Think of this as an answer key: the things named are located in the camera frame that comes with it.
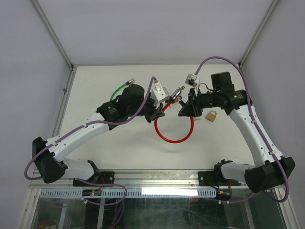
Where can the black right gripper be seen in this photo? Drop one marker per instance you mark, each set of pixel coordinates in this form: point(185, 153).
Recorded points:
point(189, 110)

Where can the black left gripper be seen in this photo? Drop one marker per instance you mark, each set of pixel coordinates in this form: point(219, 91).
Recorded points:
point(160, 113)

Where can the red cable lock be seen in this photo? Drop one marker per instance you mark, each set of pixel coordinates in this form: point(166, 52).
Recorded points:
point(173, 129)

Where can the large brass padlock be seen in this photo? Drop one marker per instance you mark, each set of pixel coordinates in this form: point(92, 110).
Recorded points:
point(211, 116)

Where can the green cable lock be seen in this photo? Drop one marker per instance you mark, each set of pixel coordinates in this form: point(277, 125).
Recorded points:
point(131, 81)

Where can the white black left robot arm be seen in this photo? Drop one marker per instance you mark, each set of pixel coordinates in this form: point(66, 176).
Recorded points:
point(50, 156)

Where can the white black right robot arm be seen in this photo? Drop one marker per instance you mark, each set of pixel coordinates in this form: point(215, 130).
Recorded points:
point(270, 167)

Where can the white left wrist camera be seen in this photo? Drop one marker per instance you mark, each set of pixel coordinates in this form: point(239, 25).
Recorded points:
point(159, 94)

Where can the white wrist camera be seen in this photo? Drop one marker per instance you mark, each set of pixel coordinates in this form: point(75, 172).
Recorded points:
point(159, 94)
point(193, 81)

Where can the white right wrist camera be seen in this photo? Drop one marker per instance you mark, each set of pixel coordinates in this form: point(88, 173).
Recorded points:
point(193, 81)

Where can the aluminium mounting rail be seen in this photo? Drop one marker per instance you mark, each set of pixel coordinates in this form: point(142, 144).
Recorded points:
point(131, 178)

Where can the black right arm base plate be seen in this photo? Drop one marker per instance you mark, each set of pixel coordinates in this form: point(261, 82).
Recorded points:
point(208, 178)

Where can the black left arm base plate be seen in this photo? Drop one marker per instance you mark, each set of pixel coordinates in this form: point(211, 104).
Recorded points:
point(103, 177)

